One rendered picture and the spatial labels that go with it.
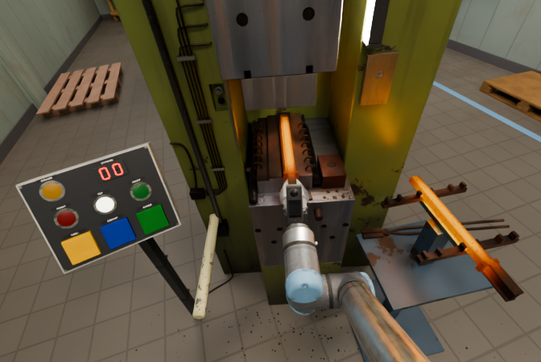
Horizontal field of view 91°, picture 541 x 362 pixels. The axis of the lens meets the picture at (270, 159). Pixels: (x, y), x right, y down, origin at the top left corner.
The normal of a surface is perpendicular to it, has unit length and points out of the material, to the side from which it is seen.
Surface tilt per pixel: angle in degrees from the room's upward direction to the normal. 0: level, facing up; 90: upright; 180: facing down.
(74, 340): 0
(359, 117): 90
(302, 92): 90
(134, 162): 60
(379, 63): 90
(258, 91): 90
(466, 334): 0
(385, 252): 0
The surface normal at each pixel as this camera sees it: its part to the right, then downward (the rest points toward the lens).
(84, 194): 0.35, 0.11
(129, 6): 0.03, 0.66
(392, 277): -0.07, -0.75
